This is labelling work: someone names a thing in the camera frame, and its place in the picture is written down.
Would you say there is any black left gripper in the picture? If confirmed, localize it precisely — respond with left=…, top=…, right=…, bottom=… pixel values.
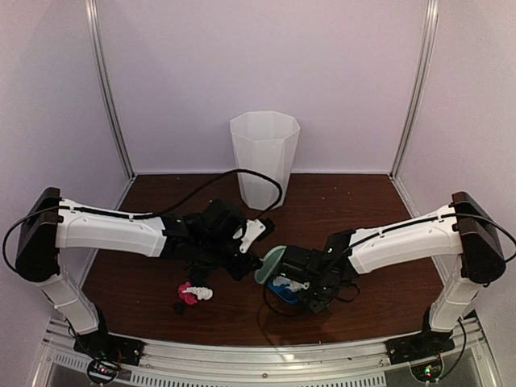
left=199, top=237, right=264, bottom=282

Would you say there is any translucent white waste bin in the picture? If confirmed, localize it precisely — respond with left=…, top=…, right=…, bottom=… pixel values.
left=230, top=110, right=301, bottom=210

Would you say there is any aluminium frame rail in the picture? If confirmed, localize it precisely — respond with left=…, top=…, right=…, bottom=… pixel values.
left=389, top=0, right=439, bottom=217
left=84, top=0, right=136, bottom=210

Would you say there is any aluminium right frame rail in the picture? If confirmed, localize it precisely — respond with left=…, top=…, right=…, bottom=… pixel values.
left=389, top=0, right=439, bottom=217

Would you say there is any blue plastic dustpan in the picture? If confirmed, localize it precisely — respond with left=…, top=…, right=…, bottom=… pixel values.
left=267, top=281, right=299, bottom=305

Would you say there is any aluminium left frame rail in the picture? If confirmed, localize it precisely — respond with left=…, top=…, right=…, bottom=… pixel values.
left=84, top=0, right=136, bottom=210

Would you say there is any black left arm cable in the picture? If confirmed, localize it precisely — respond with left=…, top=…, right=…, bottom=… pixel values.
left=2, top=169, right=285, bottom=279

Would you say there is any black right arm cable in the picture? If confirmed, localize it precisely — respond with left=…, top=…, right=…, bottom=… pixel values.
left=262, top=257, right=362, bottom=318

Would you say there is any long white paper scrap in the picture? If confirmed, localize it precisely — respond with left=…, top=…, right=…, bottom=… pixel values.
left=273, top=277, right=310, bottom=293

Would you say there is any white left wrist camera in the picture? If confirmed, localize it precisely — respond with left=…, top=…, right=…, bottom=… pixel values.
left=233, top=218, right=275, bottom=254

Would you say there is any small black paper ball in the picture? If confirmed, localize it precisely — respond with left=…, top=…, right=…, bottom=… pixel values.
left=173, top=303, right=187, bottom=315

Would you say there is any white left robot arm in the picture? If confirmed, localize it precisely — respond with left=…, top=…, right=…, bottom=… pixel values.
left=13, top=187, right=267, bottom=358

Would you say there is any large pink paper scrap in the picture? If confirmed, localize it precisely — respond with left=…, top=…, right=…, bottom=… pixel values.
left=178, top=282, right=198, bottom=306

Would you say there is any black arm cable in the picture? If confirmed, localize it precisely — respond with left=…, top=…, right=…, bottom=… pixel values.
left=262, top=257, right=362, bottom=318
left=2, top=169, right=285, bottom=279

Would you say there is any long black paper scrap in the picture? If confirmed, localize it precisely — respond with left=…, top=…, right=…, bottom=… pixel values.
left=187, top=261, right=214, bottom=287

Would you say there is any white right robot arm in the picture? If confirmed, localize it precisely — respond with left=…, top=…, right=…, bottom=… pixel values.
left=277, top=191, right=508, bottom=356

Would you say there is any mint green hand brush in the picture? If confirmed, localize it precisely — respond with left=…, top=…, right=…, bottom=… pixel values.
left=254, top=245, right=286, bottom=285

